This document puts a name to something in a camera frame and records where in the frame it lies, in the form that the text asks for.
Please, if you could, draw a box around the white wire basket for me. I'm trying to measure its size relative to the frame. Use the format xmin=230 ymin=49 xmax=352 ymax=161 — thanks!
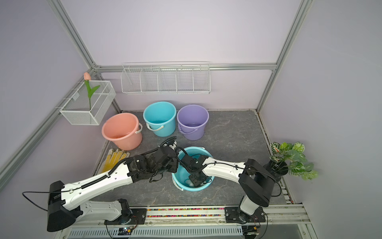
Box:
xmin=60 ymin=80 xmax=116 ymax=125

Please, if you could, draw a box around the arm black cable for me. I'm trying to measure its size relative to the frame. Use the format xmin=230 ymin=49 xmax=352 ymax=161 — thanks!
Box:
xmin=22 ymin=191 xmax=65 ymax=212
xmin=208 ymin=161 xmax=283 ymax=198

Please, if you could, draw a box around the pink artificial tulip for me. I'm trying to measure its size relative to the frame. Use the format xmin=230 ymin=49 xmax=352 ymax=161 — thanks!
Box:
xmin=84 ymin=72 xmax=100 ymax=111

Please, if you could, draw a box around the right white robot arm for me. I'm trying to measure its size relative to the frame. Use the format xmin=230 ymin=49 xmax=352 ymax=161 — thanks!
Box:
xmin=178 ymin=154 xmax=277 ymax=216

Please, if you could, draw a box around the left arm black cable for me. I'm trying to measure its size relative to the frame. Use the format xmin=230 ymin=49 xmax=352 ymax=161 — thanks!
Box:
xmin=22 ymin=191 xmax=65 ymax=212

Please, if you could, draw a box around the teal bucket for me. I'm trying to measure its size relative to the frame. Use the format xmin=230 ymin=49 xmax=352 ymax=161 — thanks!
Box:
xmin=172 ymin=146 xmax=214 ymax=192
xmin=143 ymin=102 xmax=177 ymax=137

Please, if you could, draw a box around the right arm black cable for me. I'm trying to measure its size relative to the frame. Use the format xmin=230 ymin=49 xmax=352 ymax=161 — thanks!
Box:
xmin=208 ymin=161 xmax=283 ymax=198

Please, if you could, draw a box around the potted green plant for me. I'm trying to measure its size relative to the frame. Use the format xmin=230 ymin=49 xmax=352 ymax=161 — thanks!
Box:
xmin=264 ymin=142 xmax=318 ymax=181

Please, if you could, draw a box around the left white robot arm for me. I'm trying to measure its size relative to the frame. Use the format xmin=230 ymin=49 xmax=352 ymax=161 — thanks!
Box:
xmin=47 ymin=144 xmax=178 ymax=232

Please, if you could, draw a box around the purple bucket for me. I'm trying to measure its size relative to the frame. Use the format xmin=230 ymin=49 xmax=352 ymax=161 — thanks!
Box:
xmin=177 ymin=105 xmax=210 ymax=141

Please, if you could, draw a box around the mint green cloth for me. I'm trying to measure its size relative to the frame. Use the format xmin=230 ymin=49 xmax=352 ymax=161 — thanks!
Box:
xmin=185 ymin=179 xmax=193 ymax=185

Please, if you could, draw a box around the pink plastic bucket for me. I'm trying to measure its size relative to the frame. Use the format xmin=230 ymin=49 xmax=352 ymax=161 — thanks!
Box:
xmin=101 ymin=113 xmax=143 ymax=151

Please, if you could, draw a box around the white vented cable duct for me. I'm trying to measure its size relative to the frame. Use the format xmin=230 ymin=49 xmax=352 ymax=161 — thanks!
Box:
xmin=67 ymin=226 xmax=244 ymax=239

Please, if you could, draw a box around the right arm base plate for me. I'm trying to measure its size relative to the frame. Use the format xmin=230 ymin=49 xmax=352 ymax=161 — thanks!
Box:
xmin=224 ymin=206 xmax=266 ymax=224

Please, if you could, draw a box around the long white wire shelf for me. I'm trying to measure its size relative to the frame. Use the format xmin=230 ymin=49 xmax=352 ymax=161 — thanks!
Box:
xmin=121 ymin=61 xmax=211 ymax=94

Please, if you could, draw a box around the yellow white work glove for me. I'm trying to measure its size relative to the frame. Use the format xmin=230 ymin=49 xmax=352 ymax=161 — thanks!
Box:
xmin=101 ymin=148 xmax=130 ymax=173

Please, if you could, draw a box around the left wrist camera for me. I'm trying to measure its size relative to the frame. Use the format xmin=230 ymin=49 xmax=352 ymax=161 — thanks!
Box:
xmin=166 ymin=139 xmax=177 ymax=150

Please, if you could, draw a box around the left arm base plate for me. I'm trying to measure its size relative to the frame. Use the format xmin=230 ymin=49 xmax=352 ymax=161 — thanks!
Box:
xmin=104 ymin=208 xmax=147 ymax=226

